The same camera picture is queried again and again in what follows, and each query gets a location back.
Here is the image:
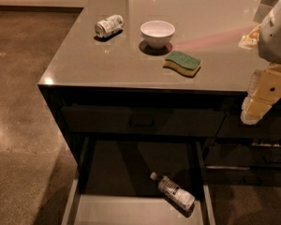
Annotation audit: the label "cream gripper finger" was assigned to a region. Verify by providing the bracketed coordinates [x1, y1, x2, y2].
[240, 97, 272, 125]
[247, 69, 263, 96]

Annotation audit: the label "clear plastic water bottle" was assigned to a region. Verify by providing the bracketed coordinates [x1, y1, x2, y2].
[150, 172, 195, 212]

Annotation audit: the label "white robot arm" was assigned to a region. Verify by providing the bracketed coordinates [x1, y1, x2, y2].
[238, 0, 281, 125]

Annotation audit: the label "snack bag on counter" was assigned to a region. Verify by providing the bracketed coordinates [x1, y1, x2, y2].
[238, 25, 260, 50]

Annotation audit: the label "dark kitchen counter cabinet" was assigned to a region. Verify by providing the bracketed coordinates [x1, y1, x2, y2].
[38, 0, 281, 225]

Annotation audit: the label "open middle drawer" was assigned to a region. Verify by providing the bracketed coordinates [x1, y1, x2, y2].
[62, 138, 215, 225]

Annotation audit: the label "dark top drawer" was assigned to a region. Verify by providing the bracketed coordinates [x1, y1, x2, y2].
[61, 105, 225, 137]

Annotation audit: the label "right side drawers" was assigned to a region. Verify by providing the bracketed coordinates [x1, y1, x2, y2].
[203, 105, 281, 187]

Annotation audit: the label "green yellow sponge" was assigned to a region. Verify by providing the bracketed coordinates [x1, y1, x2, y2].
[163, 51, 201, 78]

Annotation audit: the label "white ceramic bowl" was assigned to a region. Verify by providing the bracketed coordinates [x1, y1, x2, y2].
[140, 21, 175, 49]

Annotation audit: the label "white green drink can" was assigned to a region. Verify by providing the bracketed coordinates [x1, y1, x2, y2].
[95, 14, 125, 38]

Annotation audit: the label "black drawer handle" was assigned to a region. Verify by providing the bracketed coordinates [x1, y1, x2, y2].
[128, 119, 155, 128]

